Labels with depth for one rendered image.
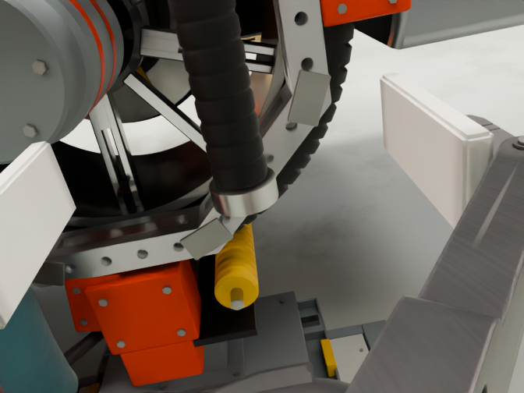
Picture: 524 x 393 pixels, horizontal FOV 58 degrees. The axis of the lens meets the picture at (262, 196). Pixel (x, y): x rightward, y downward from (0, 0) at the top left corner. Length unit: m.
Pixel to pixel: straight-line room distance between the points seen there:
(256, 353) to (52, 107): 0.68
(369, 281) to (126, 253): 0.95
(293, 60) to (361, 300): 0.96
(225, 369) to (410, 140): 0.80
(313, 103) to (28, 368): 0.40
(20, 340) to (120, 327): 0.15
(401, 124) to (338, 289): 1.25
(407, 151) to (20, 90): 0.29
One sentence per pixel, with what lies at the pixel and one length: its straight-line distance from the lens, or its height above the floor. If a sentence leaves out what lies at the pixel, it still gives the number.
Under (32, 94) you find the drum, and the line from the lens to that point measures 0.38.
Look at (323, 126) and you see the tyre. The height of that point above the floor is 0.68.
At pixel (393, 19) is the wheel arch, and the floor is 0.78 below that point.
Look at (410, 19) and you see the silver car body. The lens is 0.69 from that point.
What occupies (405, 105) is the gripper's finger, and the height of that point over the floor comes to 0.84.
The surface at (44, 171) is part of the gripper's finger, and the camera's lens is 0.18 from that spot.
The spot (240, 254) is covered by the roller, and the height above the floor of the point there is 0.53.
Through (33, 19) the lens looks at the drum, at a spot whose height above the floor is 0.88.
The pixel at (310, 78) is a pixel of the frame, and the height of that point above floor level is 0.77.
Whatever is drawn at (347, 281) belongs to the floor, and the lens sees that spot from 1.44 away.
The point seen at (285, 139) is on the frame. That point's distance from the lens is 0.52.
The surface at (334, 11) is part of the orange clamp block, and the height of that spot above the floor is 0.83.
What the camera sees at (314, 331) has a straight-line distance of 1.05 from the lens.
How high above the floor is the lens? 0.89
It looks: 27 degrees down
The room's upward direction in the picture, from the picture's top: 12 degrees counter-clockwise
